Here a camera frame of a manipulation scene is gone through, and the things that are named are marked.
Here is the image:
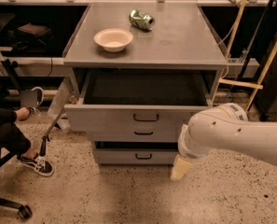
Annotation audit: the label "grey drawer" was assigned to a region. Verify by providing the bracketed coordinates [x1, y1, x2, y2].
[87, 127, 181, 142]
[92, 141, 178, 165]
[65, 69, 214, 133]

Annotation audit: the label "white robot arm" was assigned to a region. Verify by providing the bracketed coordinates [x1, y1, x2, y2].
[171, 103, 277, 181]

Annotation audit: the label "black office chair base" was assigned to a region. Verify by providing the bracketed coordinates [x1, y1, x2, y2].
[0, 152, 34, 221]

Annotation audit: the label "wooden frame stand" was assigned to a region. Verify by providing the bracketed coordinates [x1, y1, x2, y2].
[217, 0, 277, 112]

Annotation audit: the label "green soda can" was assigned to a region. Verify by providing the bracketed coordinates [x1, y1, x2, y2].
[129, 9, 155, 31]

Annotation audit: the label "black white sneaker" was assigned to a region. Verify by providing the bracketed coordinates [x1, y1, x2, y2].
[18, 155, 54, 177]

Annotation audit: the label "white paper bowl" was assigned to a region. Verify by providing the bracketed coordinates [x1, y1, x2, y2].
[94, 28, 133, 52]

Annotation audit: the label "grey middle drawer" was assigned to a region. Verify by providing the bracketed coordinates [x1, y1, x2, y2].
[87, 127, 181, 142]

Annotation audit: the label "black top drawer handle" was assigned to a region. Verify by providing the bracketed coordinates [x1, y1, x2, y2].
[132, 114, 159, 122]

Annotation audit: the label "grey bottom drawer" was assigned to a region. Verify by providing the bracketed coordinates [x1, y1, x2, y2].
[92, 141, 178, 165]

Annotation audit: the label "dark bag on shelf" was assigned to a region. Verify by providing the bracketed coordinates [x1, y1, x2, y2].
[8, 22, 52, 47]

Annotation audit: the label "grey drawer cabinet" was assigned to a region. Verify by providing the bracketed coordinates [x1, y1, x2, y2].
[62, 1, 229, 166]

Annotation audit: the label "seated person's legs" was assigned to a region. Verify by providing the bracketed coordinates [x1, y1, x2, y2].
[0, 108, 31, 155]

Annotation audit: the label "black tripod leg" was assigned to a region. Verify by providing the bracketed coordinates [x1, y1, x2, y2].
[38, 91, 76, 157]

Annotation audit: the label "grey top drawer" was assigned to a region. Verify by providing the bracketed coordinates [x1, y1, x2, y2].
[65, 69, 214, 133]

